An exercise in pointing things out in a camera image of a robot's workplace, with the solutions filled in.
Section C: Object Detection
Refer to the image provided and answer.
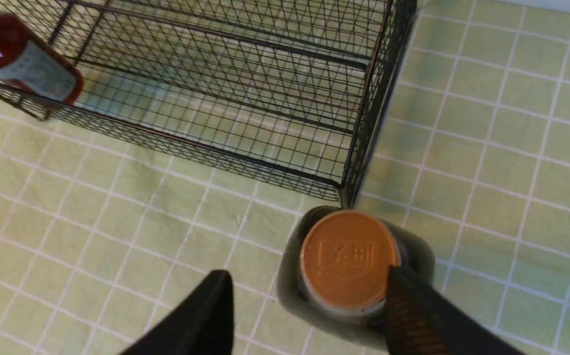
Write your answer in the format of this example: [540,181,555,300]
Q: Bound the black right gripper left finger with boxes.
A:
[122,270,235,355]

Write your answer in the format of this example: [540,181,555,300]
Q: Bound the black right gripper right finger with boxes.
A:
[384,266,521,355]

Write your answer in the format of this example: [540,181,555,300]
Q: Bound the large brown cooking wine bottle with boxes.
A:
[276,205,435,351]

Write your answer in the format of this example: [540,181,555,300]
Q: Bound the small red sauce bottle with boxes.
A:
[0,11,84,104]

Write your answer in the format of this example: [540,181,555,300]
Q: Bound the green checkered tablecloth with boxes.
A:
[0,0,570,355]

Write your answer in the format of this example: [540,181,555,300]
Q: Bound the black wire mesh shelf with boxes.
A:
[0,0,419,208]

